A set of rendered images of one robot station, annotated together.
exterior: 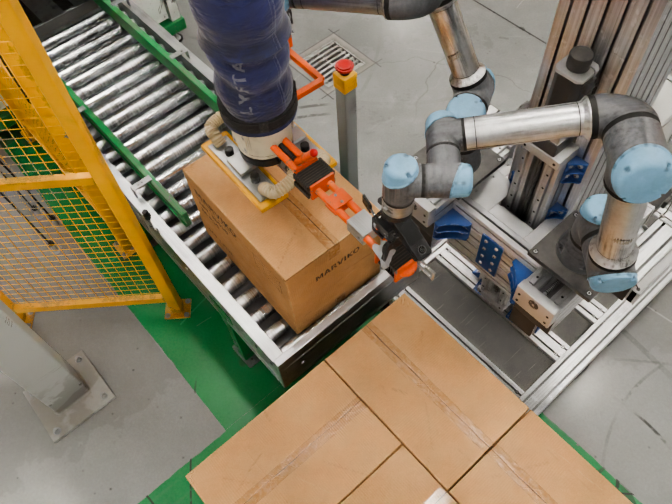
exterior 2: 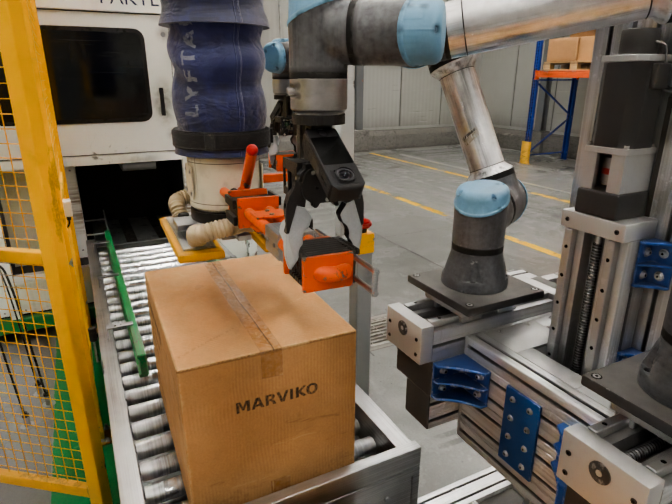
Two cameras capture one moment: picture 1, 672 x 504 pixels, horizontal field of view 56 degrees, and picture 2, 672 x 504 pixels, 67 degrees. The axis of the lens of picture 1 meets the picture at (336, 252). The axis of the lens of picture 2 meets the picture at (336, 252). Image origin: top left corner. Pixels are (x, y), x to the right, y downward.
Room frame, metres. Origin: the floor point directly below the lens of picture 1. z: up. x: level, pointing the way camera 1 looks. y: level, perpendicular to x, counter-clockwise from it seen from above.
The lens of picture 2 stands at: (0.18, -0.30, 1.49)
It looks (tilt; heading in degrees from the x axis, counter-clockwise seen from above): 19 degrees down; 10
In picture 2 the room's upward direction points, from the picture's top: straight up
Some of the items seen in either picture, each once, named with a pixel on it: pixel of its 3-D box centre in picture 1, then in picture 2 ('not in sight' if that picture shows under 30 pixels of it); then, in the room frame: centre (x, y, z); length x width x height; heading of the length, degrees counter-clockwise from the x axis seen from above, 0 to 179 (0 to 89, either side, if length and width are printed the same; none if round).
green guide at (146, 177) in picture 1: (81, 118); (111, 283); (2.12, 1.09, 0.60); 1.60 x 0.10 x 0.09; 37
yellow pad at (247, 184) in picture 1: (242, 167); (188, 230); (1.28, 0.26, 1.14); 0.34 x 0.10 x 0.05; 35
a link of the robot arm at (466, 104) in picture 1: (464, 121); (481, 212); (1.33, -0.42, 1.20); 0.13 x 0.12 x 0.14; 156
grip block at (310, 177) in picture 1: (314, 178); (253, 207); (1.13, 0.04, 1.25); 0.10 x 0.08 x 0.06; 125
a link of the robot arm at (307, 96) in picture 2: (397, 202); (316, 97); (0.86, -0.15, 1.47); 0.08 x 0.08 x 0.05
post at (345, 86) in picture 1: (348, 160); (359, 360); (1.82, -0.09, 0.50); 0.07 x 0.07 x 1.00; 37
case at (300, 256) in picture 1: (285, 222); (241, 363); (1.34, 0.18, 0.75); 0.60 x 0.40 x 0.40; 36
